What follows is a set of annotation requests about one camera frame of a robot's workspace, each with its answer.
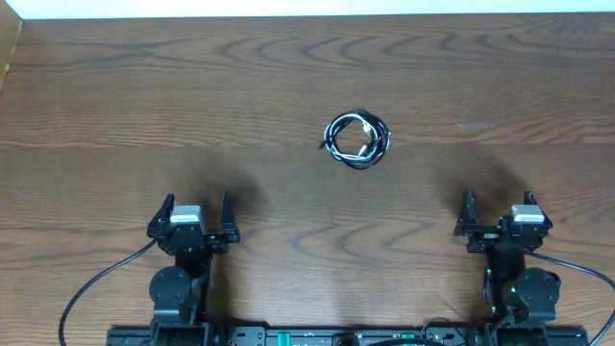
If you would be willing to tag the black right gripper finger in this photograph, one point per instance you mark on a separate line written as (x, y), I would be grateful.
(468, 217)
(530, 206)

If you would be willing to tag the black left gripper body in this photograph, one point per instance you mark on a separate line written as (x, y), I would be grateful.
(214, 246)

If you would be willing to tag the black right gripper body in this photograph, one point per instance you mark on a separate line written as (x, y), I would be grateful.
(484, 238)

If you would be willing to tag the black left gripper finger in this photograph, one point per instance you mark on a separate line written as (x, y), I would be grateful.
(162, 216)
(227, 219)

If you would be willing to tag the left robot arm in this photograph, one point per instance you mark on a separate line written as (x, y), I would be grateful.
(179, 292)

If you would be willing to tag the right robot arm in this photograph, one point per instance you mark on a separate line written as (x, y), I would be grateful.
(522, 299)

